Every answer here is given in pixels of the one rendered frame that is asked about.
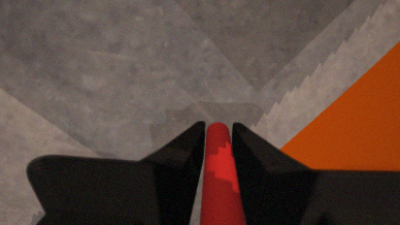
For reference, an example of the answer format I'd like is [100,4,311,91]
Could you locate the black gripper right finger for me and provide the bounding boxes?
[232,122,400,225]

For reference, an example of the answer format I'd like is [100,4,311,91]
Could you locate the red peg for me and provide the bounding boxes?
[200,122,246,225]

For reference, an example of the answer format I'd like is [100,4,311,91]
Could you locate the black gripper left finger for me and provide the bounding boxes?
[26,121,205,225]

